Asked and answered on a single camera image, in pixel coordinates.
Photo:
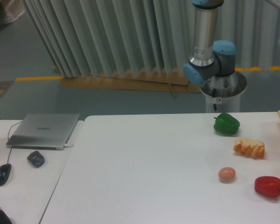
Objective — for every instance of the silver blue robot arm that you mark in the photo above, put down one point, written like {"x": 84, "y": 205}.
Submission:
{"x": 210, "y": 58}

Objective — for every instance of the green bell pepper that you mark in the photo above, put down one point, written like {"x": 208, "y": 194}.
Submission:
{"x": 226, "y": 124}

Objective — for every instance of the red bell pepper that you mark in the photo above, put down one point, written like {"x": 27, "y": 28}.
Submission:
{"x": 268, "y": 186}

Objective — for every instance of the brown cardboard sheet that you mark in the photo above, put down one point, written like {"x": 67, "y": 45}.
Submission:
{"x": 172, "y": 82}

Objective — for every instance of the white usb plug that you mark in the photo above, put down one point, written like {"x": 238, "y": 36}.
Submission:
{"x": 68, "y": 146}

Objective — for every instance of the grey pleated curtain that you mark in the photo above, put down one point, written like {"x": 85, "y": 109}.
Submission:
{"x": 105, "y": 36}

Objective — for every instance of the brown egg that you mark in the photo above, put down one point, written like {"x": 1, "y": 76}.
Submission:
{"x": 226, "y": 174}

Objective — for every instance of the silver laptop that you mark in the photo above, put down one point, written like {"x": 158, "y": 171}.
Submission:
{"x": 44, "y": 131}

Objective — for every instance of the small black controller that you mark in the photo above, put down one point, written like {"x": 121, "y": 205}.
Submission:
{"x": 36, "y": 159}

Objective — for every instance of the bread loaf piece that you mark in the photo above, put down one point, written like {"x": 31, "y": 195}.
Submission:
{"x": 249, "y": 147}

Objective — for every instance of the black computer mouse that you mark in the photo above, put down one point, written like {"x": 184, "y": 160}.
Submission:
{"x": 5, "y": 171}

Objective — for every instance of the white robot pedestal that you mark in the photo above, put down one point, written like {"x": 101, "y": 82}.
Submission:
{"x": 223, "y": 94}

